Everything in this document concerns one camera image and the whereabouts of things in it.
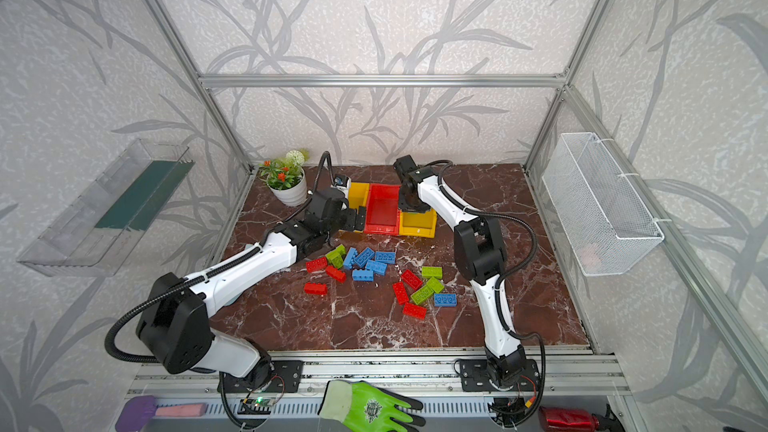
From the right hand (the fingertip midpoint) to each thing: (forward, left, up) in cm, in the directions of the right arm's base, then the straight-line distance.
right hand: (410, 198), depth 100 cm
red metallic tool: (-59, -34, -6) cm, 69 cm away
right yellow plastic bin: (-9, -2, -3) cm, 9 cm away
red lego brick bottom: (-35, -1, -7) cm, 36 cm away
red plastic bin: (-2, +10, -7) cm, 12 cm away
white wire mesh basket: (-29, -40, +26) cm, 56 cm away
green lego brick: (-20, +23, -4) cm, 31 cm away
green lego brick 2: (-23, -6, -7) cm, 25 cm away
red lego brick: (-28, +29, -8) cm, 41 cm away
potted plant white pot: (+3, +42, -2) cm, 42 cm away
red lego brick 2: (-24, +23, -5) cm, 34 cm away
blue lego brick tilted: (-18, +15, -7) cm, 24 cm away
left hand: (-9, +16, +12) cm, 22 cm away
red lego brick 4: (-30, +3, -7) cm, 31 cm away
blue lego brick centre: (-22, +11, -7) cm, 25 cm away
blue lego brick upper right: (-18, +8, -6) cm, 21 cm away
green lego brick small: (-27, -7, -8) cm, 29 cm away
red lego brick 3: (-26, 0, -7) cm, 27 cm away
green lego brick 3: (-30, -3, -7) cm, 31 cm away
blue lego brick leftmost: (-20, +20, -5) cm, 29 cm away
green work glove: (-57, +13, -7) cm, 59 cm away
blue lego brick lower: (-25, +15, -6) cm, 30 cm away
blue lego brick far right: (-32, -10, -7) cm, 34 cm away
